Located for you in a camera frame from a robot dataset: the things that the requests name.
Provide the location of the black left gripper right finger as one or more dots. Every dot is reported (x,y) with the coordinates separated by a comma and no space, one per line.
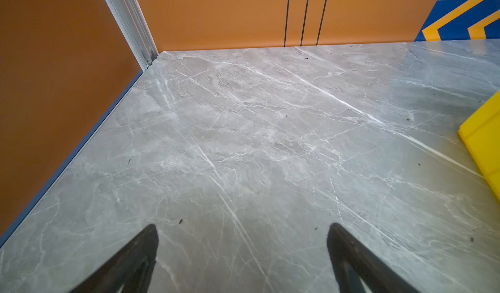
(357,269)

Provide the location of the yellow plastic bin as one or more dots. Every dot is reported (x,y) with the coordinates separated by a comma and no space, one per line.
(480,133)

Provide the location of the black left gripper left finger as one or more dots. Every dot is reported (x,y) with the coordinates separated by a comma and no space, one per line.
(130,269)

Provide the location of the aluminium corner post left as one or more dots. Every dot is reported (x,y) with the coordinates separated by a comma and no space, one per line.
(133,25)

